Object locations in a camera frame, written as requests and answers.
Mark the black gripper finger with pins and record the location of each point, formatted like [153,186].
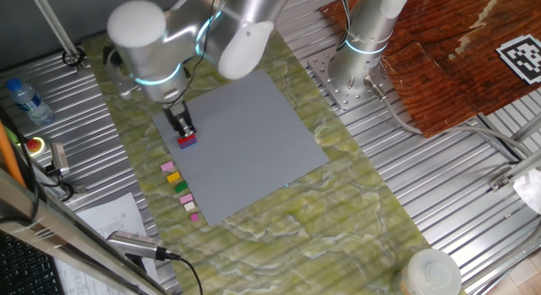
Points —
[178,125]
[191,127]

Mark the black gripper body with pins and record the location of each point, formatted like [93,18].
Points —
[179,109]

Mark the red long Lego brick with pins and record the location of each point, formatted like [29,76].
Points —
[187,138]

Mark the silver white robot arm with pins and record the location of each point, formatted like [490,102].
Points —
[148,54]

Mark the pink Lego brick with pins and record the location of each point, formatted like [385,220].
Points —
[186,199]
[167,166]

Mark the yellow Lego brick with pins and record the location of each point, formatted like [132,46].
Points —
[173,177]

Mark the grey Lego baseplate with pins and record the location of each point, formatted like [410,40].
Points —
[245,151]

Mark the green Lego brick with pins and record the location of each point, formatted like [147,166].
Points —
[181,187]

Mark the white Lego brick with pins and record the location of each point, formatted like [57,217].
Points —
[189,206]

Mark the small purple Lego brick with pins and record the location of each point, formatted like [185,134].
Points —
[194,217]

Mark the printed white paper sheet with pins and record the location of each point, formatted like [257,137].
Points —
[114,219]

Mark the red yellow emergency stop button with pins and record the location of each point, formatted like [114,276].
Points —
[34,145]

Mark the clear water bottle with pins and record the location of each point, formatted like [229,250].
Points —
[29,102]

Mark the green marble pattern mat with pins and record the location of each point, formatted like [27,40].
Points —
[317,244]

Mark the orange pole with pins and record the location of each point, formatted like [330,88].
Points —
[8,155]

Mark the black keyboard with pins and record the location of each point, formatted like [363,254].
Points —
[25,269]

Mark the white plastic container lid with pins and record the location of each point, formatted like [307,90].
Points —
[431,274]

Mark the black white fiducial marker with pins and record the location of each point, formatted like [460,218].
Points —
[522,58]

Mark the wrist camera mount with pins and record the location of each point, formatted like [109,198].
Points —
[168,117]

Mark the silver mount bracket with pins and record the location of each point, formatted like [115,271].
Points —
[120,85]

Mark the white camera on bracket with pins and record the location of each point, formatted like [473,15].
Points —
[60,157]

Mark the silver camera bar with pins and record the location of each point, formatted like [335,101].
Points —
[135,244]

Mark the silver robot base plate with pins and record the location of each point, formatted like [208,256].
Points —
[329,79]

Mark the aluminium frame pole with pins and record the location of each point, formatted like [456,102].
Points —
[55,26]

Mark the aluminium frame beam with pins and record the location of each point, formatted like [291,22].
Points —
[63,231]

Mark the aluminium corner bracket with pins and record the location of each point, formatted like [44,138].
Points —
[511,172]

